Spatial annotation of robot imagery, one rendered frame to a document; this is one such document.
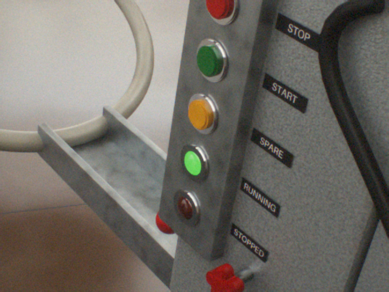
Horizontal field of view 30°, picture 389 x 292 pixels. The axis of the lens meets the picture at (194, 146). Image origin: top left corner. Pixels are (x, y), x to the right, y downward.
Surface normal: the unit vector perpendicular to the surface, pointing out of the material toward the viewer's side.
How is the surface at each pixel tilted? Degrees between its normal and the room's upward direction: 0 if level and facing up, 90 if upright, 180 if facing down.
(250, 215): 90
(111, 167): 2
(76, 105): 0
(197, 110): 90
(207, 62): 90
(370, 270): 90
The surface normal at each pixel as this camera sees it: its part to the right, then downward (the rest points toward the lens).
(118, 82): 0.14, -0.83
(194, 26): -0.76, 0.26
